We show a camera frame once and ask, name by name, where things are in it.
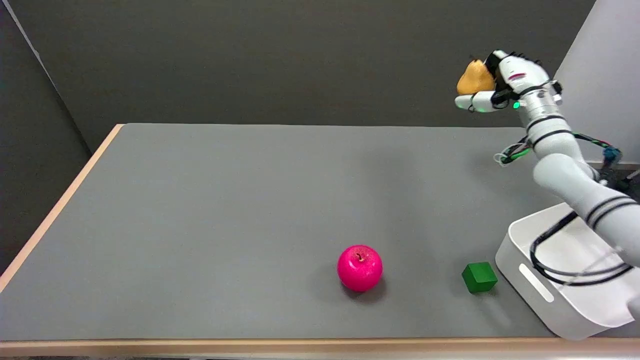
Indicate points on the white plastic box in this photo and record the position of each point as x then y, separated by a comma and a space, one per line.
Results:
560, 280

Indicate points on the green cube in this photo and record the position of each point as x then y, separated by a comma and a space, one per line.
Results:
479, 277

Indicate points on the yellow pear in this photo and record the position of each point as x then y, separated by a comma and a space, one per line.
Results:
474, 77

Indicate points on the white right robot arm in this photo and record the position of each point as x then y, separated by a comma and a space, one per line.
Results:
570, 170

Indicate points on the pink apple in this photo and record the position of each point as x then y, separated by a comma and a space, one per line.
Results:
359, 268

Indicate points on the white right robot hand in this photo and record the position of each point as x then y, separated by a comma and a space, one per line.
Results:
515, 75

